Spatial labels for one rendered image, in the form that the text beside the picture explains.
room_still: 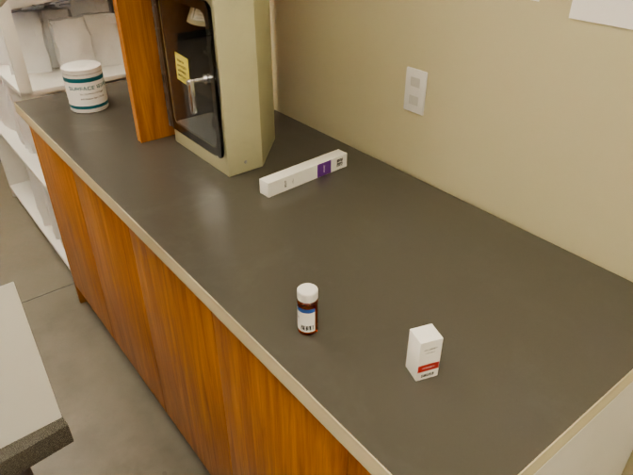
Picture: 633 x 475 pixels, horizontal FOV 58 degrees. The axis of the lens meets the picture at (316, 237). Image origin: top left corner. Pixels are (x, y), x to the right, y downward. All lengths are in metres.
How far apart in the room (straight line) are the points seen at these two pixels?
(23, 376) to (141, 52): 1.11
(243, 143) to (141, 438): 1.11
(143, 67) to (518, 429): 1.38
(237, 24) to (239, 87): 0.15
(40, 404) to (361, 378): 0.49
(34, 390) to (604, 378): 0.89
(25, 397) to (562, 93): 1.12
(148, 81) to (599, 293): 1.33
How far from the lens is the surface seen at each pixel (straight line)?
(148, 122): 1.85
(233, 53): 1.49
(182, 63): 1.63
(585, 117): 1.30
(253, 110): 1.56
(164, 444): 2.13
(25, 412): 0.96
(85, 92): 2.14
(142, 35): 1.79
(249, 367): 1.20
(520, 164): 1.41
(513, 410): 0.97
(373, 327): 1.06
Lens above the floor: 1.64
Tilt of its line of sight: 33 degrees down
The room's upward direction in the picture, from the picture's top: straight up
